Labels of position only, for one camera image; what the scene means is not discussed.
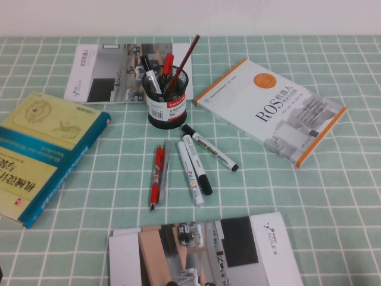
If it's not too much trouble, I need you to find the green checked tablecloth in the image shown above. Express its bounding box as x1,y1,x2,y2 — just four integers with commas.
0,35,381,286

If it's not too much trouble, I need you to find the white marker with black end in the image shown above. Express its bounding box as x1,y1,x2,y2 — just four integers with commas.
182,133,214,196

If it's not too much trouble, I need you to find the red capped marker pen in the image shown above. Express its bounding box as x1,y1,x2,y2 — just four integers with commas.
160,52,174,90

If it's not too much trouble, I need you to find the white paint marker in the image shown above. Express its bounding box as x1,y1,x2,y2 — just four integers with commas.
177,141,205,208

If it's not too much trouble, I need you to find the yellow and teal book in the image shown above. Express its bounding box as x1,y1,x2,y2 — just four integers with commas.
0,91,113,229

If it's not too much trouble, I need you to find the red gel pen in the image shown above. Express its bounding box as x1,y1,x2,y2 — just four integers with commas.
149,145,166,213

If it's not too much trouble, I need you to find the white orange ROS book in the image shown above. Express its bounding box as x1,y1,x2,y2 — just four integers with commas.
194,58,348,169

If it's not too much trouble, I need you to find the dark red thin pencil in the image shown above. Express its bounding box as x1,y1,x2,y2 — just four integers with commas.
163,34,201,95

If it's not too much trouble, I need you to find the AgileX photo brochure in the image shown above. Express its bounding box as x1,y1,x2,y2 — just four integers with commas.
107,212,305,286
63,42,195,105

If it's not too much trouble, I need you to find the grey transparent pen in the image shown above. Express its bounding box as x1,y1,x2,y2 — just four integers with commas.
157,139,173,205

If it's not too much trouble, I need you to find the black mesh pen holder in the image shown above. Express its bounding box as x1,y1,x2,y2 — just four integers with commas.
141,65,189,130

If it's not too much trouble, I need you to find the black capped whiteboard marker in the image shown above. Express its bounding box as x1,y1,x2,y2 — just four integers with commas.
139,54,163,95
182,124,239,173

